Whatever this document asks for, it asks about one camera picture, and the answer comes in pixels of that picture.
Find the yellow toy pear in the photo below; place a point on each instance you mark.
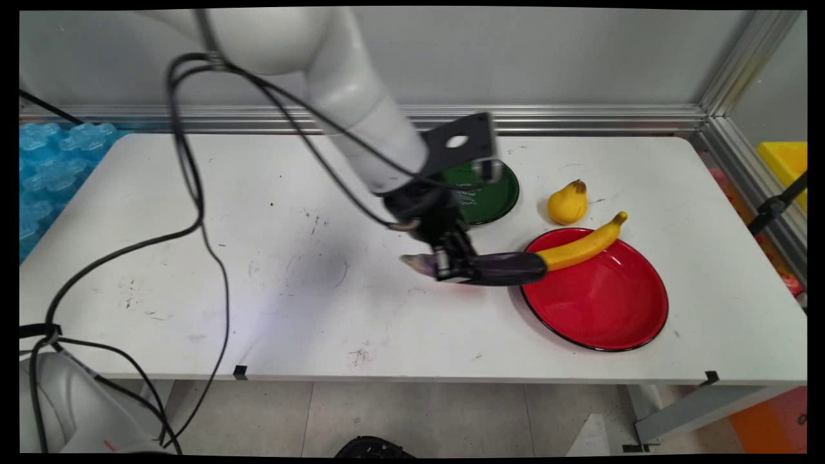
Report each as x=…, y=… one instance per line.
x=567, y=205

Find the side aluminium frame rail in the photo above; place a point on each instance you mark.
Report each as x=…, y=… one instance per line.
x=754, y=193

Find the black round floor object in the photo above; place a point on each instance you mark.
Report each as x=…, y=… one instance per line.
x=374, y=447

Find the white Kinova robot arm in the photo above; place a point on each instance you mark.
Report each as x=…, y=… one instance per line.
x=335, y=77

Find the blue bubble wrap sheet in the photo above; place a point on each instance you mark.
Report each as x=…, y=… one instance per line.
x=51, y=174

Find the orange floor mat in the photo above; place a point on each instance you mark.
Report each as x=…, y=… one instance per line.
x=770, y=422

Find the yellow plastic box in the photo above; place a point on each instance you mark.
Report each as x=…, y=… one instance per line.
x=786, y=167

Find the upright aluminium frame post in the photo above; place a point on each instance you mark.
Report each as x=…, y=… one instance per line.
x=747, y=61

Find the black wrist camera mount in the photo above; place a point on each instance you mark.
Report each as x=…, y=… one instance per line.
x=461, y=145

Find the red enamel plate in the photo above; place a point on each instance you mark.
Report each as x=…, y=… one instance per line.
x=599, y=296

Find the black two-finger gripper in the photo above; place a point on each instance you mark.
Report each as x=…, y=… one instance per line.
x=433, y=216

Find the yellow toy banana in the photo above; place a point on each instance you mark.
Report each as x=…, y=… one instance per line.
x=580, y=248

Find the horizontal aluminium frame rail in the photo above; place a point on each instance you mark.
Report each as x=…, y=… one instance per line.
x=580, y=120

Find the green enamel plate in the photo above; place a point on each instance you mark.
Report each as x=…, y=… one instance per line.
x=493, y=196

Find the purple toy eggplant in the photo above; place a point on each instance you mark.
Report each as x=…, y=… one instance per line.
x=509, y=267

